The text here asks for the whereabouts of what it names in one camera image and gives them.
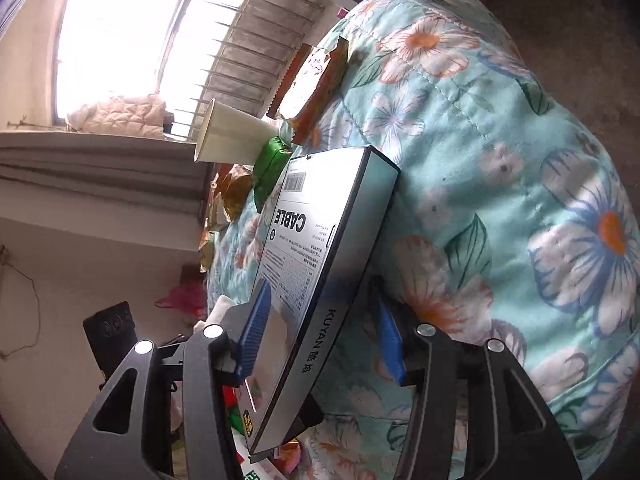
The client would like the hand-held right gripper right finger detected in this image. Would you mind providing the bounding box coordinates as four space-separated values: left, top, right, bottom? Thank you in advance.
370 277 583 480

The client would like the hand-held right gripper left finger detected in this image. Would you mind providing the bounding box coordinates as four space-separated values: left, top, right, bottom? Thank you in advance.
54 280 273 480

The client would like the grey cable box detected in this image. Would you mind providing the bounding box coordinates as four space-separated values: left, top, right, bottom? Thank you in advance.
247 146 401 465

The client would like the pink plastic bag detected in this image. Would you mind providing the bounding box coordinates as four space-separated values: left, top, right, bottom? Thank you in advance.
156 282 207 318

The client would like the orange snack bag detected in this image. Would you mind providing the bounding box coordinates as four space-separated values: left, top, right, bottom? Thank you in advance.
272 439 307 478

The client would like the gold snack wrapper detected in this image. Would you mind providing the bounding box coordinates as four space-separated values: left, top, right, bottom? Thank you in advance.
200 166 255 271

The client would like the green red snack bag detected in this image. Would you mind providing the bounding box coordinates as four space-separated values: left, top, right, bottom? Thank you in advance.
237 460 281 480

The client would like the green snack wrapper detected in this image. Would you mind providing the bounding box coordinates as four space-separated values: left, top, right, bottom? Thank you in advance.
252 136 293 213

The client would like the beige curtain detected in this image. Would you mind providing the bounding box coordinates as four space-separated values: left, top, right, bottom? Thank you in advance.
0 130 213 213

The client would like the white paper cup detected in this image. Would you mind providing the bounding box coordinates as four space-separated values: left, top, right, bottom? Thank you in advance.
194 98 280 165

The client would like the floral light blue blanket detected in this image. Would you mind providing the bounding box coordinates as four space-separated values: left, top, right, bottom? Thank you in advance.
205 0 640 480

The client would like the white puffy jacket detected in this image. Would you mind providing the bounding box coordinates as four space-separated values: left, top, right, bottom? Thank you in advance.
66 94 168 140

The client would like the white orange snack wrapper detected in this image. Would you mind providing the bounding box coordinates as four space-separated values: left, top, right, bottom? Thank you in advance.
272 39 349 146

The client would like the metal window railing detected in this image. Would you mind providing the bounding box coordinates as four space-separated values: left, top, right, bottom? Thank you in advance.
172 0 328 141

